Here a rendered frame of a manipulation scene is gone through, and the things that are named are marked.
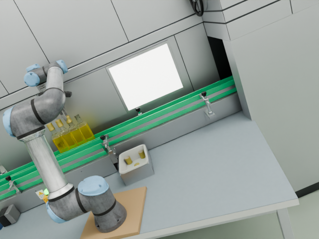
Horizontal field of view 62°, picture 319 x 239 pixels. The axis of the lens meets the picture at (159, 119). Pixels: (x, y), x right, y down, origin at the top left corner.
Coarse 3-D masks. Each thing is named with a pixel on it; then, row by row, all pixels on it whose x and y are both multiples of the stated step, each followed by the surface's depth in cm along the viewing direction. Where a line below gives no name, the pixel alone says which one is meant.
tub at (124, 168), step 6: (132, 150) 163; (138, 150) 164; (144, 150) 156; (120, 156) 160; (132, 156) 164; (138, 156) 165; (120, 162) 154; (132, 162) 163; (138, 162) 161; (144, 162) 144; (120, 168) 148; (126, 168) 159; (132, 168) 143
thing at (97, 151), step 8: (80, 152) 157; (88, 152) 158; (96, 152) 159; (104, 152) 160; (64, 160) 158; (72, 160) 158; (80, 160) 159; (88, 160) 160; (64, 168) 159; (72, 168) 160; (24, 176) 158; (32, 176) 158; (40, 176) 159; (8, 184) 158; (16, 184) 159; (24, 184) 160; (32, 184) 160; (0, 192) 159; (8, 192) 160
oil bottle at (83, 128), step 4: (80, 124) 163; (84, 124) 163; (80, 128) 163; (84, 128) 164; (88, 128) 166; (80, 132) 165; (84, 132) 165; (88, 132) 165; (92, 132) 171; (84, 136) 166; (88, 136) 166; (92, 136) 167; (84, 140) 167; (88, 140) 167
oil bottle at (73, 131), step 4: (72, 128) 163; (76, 128) 164; (72, 132) 164; (76, 132) 164; (72, 136) 164; (76, 136) 165; (80, 136) 165; (76, 140) 166; (80, 140) 166; (76, 144) 167; (80, 144) 167
